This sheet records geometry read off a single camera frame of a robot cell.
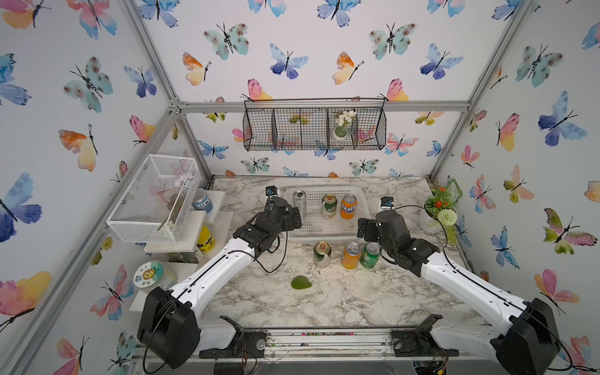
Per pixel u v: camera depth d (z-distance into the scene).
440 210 0.89
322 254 0.83
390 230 0.60
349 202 0.97
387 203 0.69
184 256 0.83
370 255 0.82
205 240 0.88
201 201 0.82
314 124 0.99
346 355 0.73
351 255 0.83
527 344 0.38
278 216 0.62
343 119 0.88
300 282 0.86
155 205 0.71
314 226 1.02
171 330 0.39
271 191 0.71
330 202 0.96
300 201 0.94
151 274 0.64
